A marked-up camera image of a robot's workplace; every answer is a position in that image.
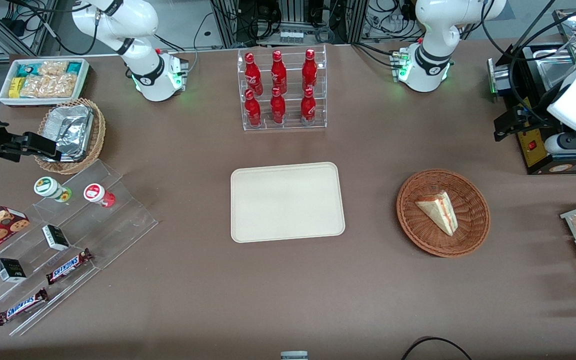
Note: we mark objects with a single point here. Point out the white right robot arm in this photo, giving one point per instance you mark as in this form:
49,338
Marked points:
138,20

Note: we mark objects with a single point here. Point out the white rectangular snack bin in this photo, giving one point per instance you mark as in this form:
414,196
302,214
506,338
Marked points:
84,82

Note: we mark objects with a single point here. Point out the white connector block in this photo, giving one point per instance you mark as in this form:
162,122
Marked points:
291,36

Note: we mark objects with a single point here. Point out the beige plastic tray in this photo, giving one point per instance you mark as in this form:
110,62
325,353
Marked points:
288,202

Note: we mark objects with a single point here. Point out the yellow snack pack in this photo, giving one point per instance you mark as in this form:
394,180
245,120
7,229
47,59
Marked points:
15,87

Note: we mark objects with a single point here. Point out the teal snack pack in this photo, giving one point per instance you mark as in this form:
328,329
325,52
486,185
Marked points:
25,69
74,67

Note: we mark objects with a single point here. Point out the clear acrylic bottle rack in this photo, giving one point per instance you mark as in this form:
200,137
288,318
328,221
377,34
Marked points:
290,122

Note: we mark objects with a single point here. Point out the green lid cup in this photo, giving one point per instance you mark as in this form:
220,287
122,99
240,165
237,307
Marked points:
48,186

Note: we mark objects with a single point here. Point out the red cola bottle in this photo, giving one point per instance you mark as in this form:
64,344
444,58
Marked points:
278,107
253,110
278,72
308,107
309,70
252,72

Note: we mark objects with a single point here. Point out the triangular sandwich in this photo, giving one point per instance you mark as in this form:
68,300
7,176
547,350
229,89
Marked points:
440,212

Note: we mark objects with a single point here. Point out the snickers bar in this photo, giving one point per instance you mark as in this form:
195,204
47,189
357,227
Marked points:
22,306
69,266

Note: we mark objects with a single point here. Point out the grey device at table edge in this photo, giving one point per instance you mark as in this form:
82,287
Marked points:
294,355

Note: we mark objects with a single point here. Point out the light wicker basket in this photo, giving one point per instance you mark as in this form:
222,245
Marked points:
99,132

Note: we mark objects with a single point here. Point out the black hot dog machine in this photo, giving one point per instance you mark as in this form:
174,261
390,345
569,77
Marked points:
535,155

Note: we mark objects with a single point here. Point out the brown wicker basket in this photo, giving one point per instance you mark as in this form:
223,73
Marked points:
473,225

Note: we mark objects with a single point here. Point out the small black box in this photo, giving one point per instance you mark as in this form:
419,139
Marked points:
55,237
10,270

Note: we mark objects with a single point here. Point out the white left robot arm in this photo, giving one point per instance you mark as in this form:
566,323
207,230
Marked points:
433,30

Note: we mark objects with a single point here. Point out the clear bag of crackers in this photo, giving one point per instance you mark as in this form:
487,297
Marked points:
48,86
54,68

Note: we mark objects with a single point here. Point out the aluminium foil container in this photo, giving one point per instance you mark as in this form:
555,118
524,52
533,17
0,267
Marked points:
73,127

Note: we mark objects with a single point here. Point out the metal equipment rack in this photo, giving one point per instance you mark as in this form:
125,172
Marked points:
293,12

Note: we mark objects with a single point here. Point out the clear acrylic stepped stand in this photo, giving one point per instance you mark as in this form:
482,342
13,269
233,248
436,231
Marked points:
118,225

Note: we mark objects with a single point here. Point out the red lid cup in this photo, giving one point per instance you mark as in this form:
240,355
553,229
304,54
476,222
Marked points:
95,193

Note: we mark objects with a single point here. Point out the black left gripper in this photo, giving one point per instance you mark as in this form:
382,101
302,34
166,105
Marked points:
527,119

